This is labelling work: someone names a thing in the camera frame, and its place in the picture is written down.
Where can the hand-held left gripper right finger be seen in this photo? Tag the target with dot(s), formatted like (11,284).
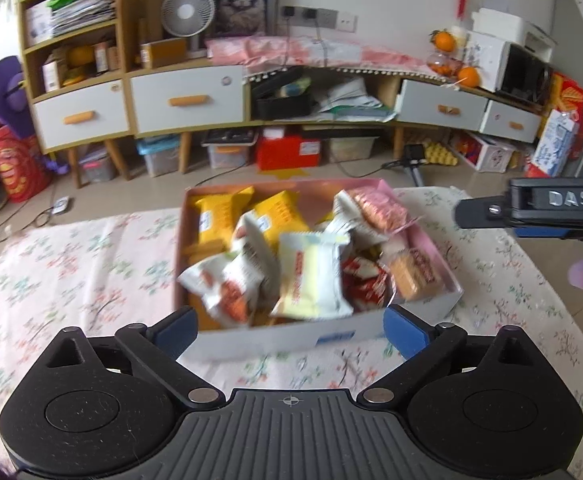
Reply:
(406,332)

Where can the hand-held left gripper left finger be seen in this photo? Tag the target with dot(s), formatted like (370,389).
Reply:
(179,330)

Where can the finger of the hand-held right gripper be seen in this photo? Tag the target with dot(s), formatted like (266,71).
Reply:
(544,233)
(481,211)

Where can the small red snack packet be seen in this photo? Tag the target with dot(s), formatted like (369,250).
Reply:
(359,266)
(374,292)

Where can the white cookie snack packet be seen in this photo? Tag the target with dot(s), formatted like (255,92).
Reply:
(211,280)

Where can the beige and red wafer packet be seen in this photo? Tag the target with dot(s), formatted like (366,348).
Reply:
(414,272)

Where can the pink nougat packet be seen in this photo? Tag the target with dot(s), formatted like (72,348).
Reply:
(379,210)

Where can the pink and silver cardboard box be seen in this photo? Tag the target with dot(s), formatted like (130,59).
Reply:
(281,337)

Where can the cream white snack packet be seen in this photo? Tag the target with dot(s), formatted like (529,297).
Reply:
(311,280)

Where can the white and brown snack packet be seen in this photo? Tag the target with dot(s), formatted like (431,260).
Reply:
(259,255)

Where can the large orange-yellow snack packet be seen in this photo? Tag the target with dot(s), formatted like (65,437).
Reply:
(221,215)

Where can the grey white printed snack packet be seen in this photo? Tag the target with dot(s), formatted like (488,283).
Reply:
(346,220)

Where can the dark yellow snack packet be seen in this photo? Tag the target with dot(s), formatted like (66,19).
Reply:
(279,217)

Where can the white and red patterned box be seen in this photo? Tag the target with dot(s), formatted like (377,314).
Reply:
(491,155)

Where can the blue and white carton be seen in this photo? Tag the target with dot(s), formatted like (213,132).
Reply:
(554,142)

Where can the yellow egg tray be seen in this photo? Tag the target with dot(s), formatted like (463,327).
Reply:
(441,155)

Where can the black device on tripod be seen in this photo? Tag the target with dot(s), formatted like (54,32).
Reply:
(414,154)

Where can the small white low-cabinet drawer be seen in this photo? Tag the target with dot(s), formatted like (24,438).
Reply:
(501,115)

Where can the floral tablecloth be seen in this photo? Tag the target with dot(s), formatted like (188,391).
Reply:
(96,270)

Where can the red and yellow box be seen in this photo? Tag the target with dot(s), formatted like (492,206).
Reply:
(569,95)

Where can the large white low-cabinet drawer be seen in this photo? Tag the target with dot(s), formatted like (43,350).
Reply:
(421,100)

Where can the white microwave oven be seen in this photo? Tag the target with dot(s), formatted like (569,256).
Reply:
(524,75)

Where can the orange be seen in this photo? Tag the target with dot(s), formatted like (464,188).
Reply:
(469,76)
(444,41)

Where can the glass jar of oranges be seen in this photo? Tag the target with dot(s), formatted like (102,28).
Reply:
(444,64)

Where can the long low wooden cabinet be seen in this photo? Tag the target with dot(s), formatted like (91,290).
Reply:
(386,92)

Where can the pile of papers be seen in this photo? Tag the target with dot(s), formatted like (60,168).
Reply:
(351,105)

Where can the blue lidded storage box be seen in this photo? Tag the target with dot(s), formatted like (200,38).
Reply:
(159,160)

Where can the white charger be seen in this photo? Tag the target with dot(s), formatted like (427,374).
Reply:
(61,205)

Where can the small clear storage box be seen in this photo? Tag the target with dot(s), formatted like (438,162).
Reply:
(96,167)

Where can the clear storage box dark lid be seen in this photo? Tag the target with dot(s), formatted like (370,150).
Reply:
(226,152)

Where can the white foam box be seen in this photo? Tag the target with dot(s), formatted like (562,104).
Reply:
(501,22)

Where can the black case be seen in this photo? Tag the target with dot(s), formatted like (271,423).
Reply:
(281,107)

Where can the pink cloth runner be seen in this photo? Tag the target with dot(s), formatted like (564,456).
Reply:
(321,50)

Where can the red round-print bag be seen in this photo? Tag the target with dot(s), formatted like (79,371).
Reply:
(13,170)

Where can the wide white cabinet drawer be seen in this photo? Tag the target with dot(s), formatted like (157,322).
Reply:
(171,85)

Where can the narrow white cabinet drawer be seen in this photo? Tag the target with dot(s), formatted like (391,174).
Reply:
(56,105)

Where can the brown cardboard box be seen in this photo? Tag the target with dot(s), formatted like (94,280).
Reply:
(164,52)

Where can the small orange and white box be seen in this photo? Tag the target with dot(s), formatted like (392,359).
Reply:
(102,57)

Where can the orange fruit on shelf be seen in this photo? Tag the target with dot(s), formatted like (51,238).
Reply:
(81,55)

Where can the purple hat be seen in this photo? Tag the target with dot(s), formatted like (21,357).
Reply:
(1,85)

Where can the tall wooden shelf cabinet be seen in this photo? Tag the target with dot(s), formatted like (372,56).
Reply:
(129,20)

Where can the white desk fan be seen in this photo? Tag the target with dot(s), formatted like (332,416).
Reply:
(186,10)

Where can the stack of papers on shelf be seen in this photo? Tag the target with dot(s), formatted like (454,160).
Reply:
(83,10)

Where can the white box on shelf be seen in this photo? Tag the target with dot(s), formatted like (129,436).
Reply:
(38,22)

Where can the white wall socket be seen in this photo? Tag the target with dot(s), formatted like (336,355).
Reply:
(346,21)

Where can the grey wall socket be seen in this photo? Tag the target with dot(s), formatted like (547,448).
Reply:
(310,13)
(290,11)

